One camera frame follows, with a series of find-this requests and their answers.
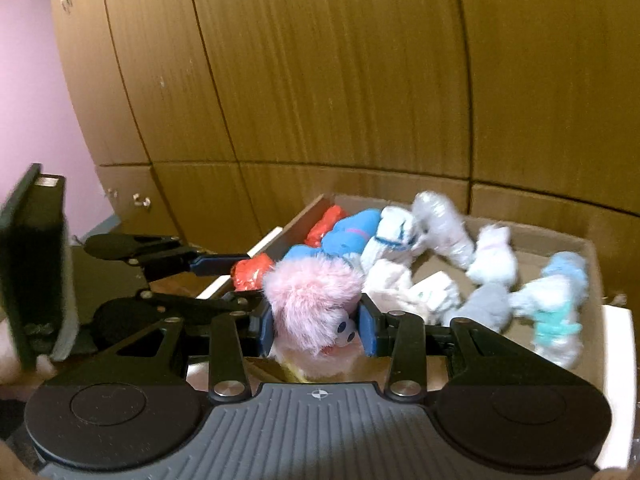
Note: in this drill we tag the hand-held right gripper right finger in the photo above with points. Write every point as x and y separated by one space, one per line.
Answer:
370 327

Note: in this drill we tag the pink fuzzy sock roll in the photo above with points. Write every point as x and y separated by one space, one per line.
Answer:
312 305

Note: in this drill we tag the silver grey sock roll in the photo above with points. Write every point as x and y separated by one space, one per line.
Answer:
442 225

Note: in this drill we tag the wooden wardrobe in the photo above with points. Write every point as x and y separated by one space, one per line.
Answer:
325 70

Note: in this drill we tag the red sock roll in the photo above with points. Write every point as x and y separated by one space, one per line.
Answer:
250 272
327 225

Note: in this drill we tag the cardboard box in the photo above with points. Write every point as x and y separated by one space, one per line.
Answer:
550 240

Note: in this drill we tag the light blue white sock roll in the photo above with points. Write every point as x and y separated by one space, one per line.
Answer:
555 305

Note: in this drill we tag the person's left hand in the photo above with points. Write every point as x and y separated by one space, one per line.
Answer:
20 365

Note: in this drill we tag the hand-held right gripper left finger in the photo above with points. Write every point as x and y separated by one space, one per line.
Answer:
263 332

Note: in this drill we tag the cream sock roll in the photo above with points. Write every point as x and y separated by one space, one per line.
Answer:
410 290

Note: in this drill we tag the white sock roll blue trim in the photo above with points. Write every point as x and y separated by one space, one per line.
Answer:
392 240

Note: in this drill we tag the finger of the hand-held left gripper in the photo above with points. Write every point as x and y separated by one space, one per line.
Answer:
165 257
170 307

